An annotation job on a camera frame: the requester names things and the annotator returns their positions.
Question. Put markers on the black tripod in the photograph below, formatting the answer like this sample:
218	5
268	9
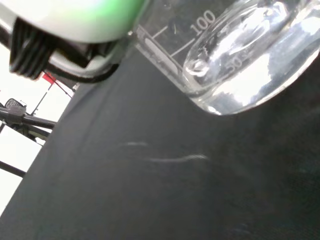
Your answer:
25	118

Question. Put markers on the black bench cloth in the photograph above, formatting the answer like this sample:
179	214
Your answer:
150	200

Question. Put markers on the black bar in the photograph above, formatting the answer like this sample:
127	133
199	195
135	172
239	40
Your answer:
12	169

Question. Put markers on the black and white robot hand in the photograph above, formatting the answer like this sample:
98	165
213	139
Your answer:
75	17

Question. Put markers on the red sign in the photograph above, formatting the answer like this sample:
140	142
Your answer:
48	77

